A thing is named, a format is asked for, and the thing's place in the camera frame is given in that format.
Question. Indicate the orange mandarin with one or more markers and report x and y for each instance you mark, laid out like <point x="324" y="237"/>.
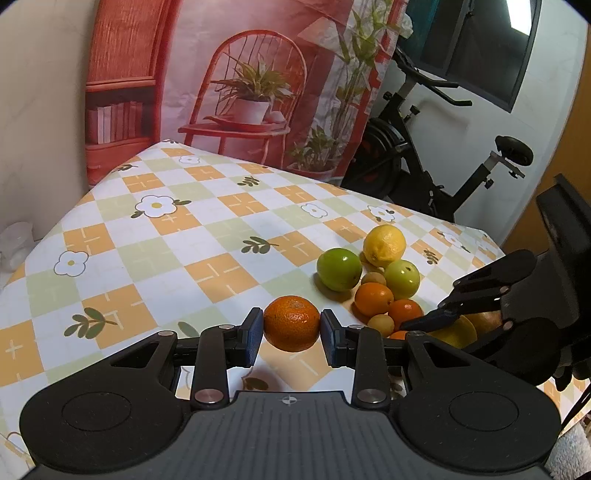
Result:
<point x="374" y="297"/>
<point x="399" y="334"/>
<point x="292" y="323"/>
<point x="405" y="313"/>

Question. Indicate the pink printed backdrop cloth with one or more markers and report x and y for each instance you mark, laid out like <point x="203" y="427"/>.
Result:
<point x="184" y="69"/>

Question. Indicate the black exercise bike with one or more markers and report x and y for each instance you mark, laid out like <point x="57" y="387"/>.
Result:
<point x="392" y="152"/>

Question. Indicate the checked flower tablecloth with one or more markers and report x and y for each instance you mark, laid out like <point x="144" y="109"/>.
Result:
<point x="138" y="240"/>

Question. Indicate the brown longan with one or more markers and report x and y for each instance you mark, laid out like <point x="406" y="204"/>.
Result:
<point x="373" y="279"/>
<point x="381" y="324"/>

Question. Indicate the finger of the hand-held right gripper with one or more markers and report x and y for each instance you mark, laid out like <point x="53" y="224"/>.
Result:
<point x="434" y="319"/>
<point x="494" y="339"/>

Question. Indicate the small green apple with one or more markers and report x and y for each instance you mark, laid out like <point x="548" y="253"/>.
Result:
<point x="401" y="279"/>

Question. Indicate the clear plastic bag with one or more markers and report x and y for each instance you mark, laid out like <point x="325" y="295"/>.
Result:
<point x="14" y="249"/>

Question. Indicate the dark framed window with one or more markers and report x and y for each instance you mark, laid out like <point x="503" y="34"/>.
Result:
<point x="485" y="46"/>

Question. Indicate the grey fuzzy cloth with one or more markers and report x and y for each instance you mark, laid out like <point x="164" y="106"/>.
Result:
<point x="575" y="447"/>

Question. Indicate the dark red apple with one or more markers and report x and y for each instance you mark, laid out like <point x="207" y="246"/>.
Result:
<point x="487" y="321"/>

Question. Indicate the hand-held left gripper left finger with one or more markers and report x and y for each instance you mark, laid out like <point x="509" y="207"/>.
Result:
<point x="254" y="334"/>

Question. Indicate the large yellow citrus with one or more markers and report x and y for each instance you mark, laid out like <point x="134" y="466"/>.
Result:
<point x="459" y="332"/>

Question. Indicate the large green apple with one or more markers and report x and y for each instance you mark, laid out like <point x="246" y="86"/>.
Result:
<point x="338" y="269"/>

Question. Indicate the brown wooden door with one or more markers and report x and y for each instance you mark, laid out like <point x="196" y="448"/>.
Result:
<point x="521" y="230"/>

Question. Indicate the small yellow lemon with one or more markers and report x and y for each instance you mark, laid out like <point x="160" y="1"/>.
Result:
<point x="384" y="244"/>

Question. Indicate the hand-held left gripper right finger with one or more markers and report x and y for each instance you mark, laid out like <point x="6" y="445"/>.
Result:
<point x="327" y="337"/>

